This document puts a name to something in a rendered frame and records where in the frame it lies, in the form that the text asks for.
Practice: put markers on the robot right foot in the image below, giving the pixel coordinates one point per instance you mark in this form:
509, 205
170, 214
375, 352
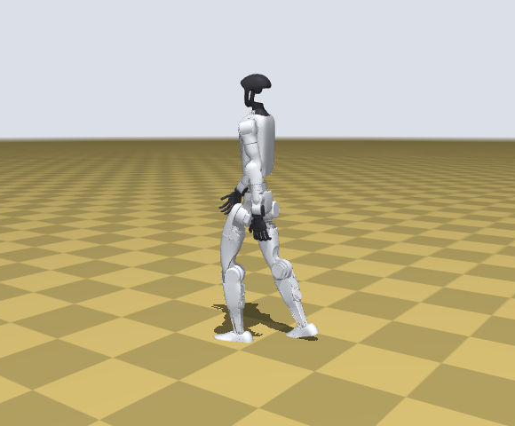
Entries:
309, 330

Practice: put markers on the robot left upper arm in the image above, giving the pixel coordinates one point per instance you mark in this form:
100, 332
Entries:
248, 131

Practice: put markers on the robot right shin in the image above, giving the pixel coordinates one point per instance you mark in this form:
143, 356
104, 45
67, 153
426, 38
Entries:
291, 296

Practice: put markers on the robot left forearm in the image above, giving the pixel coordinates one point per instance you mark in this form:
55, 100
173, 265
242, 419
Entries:
256, 187

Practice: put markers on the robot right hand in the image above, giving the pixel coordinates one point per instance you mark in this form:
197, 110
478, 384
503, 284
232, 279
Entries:
234, 197

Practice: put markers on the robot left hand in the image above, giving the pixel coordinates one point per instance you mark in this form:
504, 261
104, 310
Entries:
258, 226

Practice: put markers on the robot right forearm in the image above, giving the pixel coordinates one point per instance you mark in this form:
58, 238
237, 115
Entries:
243, 183

